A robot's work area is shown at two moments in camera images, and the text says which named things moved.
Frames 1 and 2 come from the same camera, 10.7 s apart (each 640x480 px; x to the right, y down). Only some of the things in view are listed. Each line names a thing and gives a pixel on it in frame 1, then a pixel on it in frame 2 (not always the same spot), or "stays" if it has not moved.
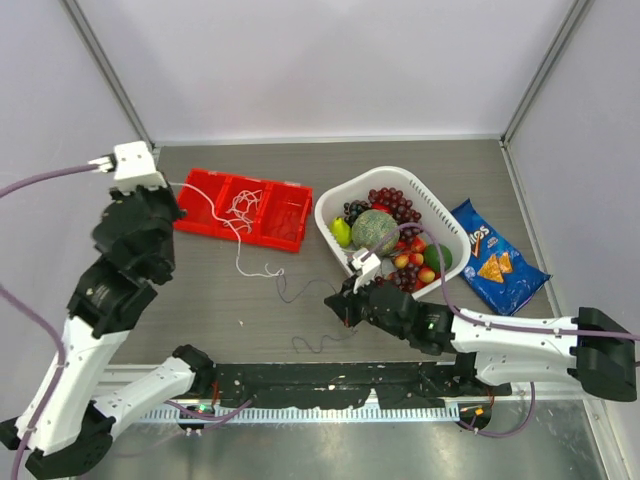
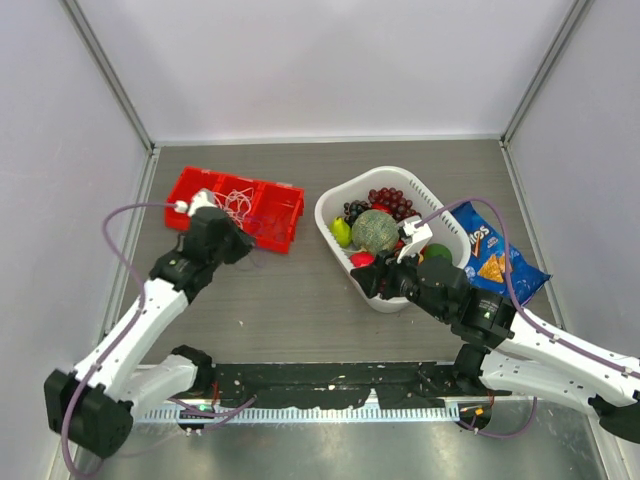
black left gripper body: (171, 212) -> (219, 251)
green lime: (431, 257) stays
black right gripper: (345, 304) -> (391, 268)
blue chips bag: (504, 277) stays
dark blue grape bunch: (353, 209) stays
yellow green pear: (341, 231) stays
